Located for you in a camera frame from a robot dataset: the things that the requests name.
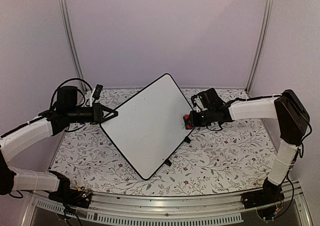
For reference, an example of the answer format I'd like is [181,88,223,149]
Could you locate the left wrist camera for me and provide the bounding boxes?
[89,84,103,107]

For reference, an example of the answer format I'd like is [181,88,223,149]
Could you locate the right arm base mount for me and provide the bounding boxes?
[240,186,285,209]

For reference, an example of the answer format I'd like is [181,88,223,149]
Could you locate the right aluminium frame post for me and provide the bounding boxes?
[245,0,273,94]

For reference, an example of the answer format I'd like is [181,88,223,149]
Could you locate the aluminium frame post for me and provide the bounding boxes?
[245,0,273,94]
[58,0,84,80]

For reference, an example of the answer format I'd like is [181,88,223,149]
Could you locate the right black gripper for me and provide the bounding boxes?
[186,108,215,128]

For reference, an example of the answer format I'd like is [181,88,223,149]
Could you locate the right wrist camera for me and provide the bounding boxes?
[191,94,205,113]

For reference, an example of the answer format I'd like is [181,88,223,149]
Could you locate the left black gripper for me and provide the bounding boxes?
[67,103,119,126]

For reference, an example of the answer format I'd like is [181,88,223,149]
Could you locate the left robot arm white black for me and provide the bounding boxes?
[0,78,119,203]

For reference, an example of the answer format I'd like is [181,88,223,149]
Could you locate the left aluminium frame post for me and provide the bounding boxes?
[58,0,84,80]

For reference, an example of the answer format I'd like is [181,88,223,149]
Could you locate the white whiteboard with black frame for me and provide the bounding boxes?
[100,73,192,180]

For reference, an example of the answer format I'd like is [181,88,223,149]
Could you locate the black whiteboard stand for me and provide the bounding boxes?
[164,136,193,167]

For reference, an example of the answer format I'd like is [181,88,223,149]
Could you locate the floral patterned table mat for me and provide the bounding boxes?
[50,89,277,197]

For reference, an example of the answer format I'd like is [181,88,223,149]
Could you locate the red whiteboard eraser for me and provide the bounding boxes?
[183,114,194,130]

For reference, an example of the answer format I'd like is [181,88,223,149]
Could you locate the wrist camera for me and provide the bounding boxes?
[89,84,103,107]
[191,94,205,113]

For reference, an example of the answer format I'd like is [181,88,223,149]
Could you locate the front aluminium rail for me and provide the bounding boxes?
[22,180,315,226]

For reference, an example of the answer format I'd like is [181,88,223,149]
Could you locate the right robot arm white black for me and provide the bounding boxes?
[183,88,312,204]

